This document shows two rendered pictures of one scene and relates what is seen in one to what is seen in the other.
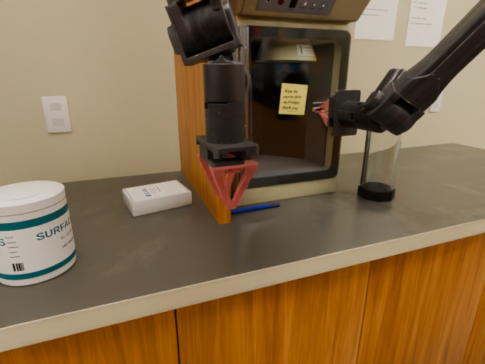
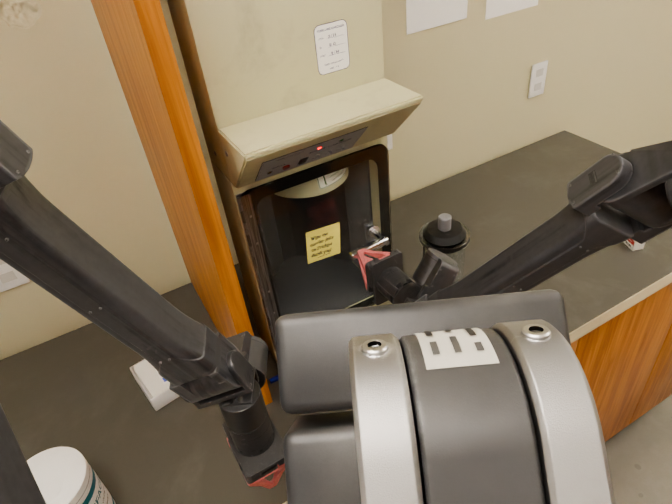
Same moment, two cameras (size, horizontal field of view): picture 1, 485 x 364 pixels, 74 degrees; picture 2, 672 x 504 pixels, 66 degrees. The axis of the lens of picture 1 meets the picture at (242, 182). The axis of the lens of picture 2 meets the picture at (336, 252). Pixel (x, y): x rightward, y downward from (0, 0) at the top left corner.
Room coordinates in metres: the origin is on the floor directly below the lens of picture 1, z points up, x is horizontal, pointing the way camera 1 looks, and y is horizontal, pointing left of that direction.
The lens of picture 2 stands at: (0.02, -0.09, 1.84)
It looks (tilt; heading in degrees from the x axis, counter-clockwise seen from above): 38 degrees down; 356
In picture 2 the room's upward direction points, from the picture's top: 7 degrees counter-clockwise
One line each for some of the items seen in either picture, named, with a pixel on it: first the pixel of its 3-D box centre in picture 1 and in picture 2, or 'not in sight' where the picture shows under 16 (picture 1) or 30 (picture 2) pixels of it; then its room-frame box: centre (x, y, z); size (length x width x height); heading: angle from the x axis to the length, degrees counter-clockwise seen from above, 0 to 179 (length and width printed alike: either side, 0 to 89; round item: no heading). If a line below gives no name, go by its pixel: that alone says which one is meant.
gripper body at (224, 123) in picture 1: (225, 127); (251, 430); (0.46, 0.02, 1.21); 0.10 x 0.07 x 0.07; 21
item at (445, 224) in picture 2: not in sight; (444, 229); (0.89, -0.39, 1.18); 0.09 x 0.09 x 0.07
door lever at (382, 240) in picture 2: (325, 107); (366, 243); (0.86, -0.22, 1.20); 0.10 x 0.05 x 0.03; 110
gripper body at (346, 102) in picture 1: (353, 114); (394, 284); (0.72, -0.24, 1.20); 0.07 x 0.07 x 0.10; 22
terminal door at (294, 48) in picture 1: (295, 111); (328, 252); (0.86, -0.14, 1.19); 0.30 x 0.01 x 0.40; 110
